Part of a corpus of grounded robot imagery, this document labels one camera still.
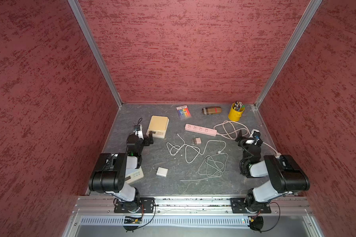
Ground pink power strip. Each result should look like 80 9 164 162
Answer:
185 124 217 137

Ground aluminium front rail frame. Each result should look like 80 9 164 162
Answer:
63 195 323 237

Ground white grey kitchen scale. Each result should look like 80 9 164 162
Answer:
125 167 144 185

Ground beige wooden-top electronic scale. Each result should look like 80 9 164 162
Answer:
146 116 170 139

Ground white USB cable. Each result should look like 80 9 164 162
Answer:
166 133 227 164

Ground pens in cup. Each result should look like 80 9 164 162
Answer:
232 101 244 112

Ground right aluminium corner post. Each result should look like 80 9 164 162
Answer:
254 0 322 110

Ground yellow pen cup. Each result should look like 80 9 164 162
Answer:
228 103 245 122

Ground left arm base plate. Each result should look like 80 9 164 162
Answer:
114 197 155 214

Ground brown plaid pencil case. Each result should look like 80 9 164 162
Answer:
202 106 222 115

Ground pink power strip cord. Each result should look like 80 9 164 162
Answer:
215 120 282 158

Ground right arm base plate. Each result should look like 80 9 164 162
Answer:
230 197 272 215

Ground grey thin cable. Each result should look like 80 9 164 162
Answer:
179 152 229 182

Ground small white square box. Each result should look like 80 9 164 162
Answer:
156 167 168 177

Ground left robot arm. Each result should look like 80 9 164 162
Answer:
89 132 155 213

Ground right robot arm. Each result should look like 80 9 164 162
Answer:
231 129 310 214

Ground aluminium corner post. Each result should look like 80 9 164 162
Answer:
68 0 123 108
254 0 322 110

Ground rainbow highlighter pack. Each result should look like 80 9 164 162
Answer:
176 105 191 119

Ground left aluminium corner post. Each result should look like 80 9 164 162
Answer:
68 0 123 108

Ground pink USB charger adapter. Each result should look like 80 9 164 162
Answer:
192 137 202 145

